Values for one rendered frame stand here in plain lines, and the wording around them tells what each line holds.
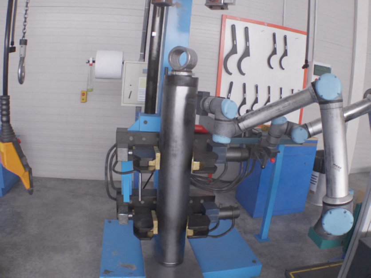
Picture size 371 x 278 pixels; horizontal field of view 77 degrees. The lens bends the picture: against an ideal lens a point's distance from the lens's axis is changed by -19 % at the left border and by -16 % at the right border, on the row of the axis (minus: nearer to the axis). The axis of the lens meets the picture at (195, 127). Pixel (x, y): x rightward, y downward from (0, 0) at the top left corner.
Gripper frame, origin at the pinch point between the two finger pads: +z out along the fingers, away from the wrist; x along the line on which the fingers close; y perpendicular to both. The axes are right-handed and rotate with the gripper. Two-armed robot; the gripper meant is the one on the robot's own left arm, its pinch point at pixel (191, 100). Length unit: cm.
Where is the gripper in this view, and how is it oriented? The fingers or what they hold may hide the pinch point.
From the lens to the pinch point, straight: 160.8
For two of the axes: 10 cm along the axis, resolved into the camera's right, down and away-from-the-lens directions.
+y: -8.1, 0.4, -5.9
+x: -0.8, 9.8, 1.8
